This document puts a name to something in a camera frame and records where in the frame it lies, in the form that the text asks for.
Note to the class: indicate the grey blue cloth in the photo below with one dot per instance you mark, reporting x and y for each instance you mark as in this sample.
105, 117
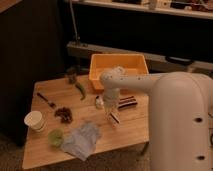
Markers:
81, 142

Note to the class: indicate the yellow plastic bin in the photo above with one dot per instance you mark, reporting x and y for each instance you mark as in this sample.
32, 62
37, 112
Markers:
132, 63

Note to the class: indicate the metal stand pole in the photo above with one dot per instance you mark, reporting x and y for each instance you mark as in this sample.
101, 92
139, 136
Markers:
77, 38

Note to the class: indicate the white paper cup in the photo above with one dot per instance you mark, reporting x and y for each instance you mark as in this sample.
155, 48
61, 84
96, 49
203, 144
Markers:
35, 121

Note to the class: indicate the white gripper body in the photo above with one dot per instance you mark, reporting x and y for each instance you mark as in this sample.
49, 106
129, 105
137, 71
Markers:
110, 103

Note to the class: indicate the green chili pepper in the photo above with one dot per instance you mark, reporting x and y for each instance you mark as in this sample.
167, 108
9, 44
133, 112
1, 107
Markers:
81, 89

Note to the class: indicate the green cup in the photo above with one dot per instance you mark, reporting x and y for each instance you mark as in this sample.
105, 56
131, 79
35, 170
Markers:
55, 137

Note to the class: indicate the black white dish brush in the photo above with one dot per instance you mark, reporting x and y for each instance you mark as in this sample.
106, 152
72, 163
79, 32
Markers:
112, 117

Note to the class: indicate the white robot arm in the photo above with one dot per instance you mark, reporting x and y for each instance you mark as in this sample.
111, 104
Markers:
179, 105

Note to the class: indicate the dark metal spoon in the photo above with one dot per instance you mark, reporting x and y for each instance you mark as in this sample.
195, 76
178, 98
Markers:
50, 103

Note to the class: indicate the dark glass jar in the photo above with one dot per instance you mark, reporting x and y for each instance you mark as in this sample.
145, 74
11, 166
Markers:
71, 75

